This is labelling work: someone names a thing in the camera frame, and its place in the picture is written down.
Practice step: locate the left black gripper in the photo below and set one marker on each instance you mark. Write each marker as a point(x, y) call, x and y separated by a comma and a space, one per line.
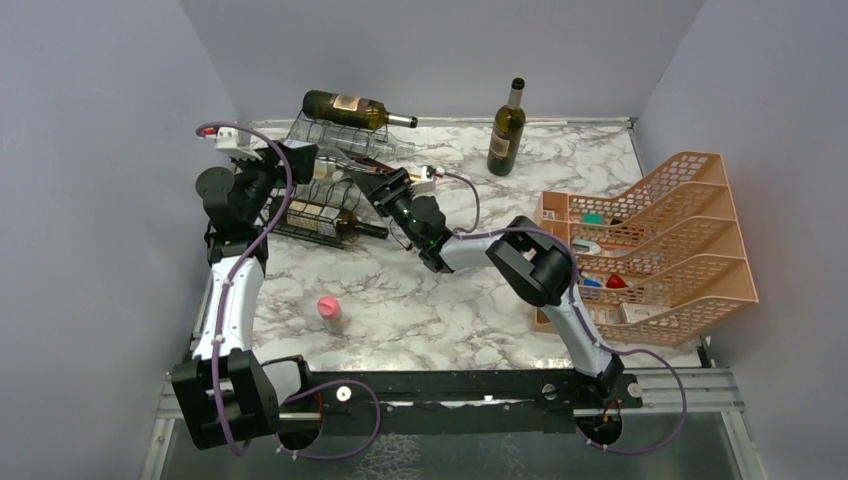
point(299, 160)

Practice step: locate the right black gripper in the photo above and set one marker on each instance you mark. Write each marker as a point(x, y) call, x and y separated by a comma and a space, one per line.
point(397, 186)

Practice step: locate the clear glass wine bottle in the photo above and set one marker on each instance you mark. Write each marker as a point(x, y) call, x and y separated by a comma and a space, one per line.
point(331, 169)

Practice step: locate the dark green wine bottle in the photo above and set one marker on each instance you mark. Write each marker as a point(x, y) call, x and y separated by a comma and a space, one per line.
point(352, 111)
point(328, 221)

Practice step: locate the green wine bottle tan label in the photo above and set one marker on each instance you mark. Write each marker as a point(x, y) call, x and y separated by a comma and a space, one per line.
point(507, 130)

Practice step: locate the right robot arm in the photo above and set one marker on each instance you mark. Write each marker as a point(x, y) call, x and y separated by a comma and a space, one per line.
point(538, 266)

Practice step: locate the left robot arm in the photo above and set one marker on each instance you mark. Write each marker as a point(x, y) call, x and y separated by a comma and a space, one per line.
point(224, 394)

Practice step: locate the clear empty glass bottle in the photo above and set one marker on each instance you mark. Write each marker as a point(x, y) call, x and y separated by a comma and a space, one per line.
point(360, 143)

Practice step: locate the amber bottle gold cap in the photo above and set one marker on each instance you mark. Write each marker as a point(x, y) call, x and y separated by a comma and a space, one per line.
point(371, 165)

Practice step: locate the small pink capped bottle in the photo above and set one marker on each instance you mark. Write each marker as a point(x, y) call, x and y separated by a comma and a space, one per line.
point(330, 310)

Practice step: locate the red triangular item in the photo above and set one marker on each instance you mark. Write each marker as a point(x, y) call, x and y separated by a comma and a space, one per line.
point(614, 281)

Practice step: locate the orange plastic desk organizer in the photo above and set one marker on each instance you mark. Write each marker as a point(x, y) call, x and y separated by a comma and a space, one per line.
point(674, 237)

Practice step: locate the black wire wine rack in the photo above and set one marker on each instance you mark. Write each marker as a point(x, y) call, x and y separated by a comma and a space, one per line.
point(343, 194)

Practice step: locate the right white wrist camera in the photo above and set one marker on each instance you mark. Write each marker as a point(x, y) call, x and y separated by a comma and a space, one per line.
point(425, 181)

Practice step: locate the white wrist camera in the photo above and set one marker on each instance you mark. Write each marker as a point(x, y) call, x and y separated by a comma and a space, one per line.
point(234, 143)
point(425, 181)

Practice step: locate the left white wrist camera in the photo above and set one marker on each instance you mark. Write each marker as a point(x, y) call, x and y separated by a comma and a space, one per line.
point(234, 143)

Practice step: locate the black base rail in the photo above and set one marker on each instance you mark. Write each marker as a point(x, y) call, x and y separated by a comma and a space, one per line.
point(359, 403)

